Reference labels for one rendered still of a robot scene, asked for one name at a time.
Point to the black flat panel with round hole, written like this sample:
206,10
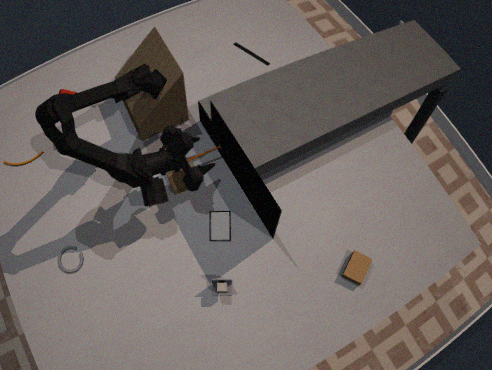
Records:
251,183

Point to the white rectangle with black border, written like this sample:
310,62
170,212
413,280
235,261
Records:
220,226

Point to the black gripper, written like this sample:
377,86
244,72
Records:
193,175

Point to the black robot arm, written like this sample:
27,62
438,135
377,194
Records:
124,167

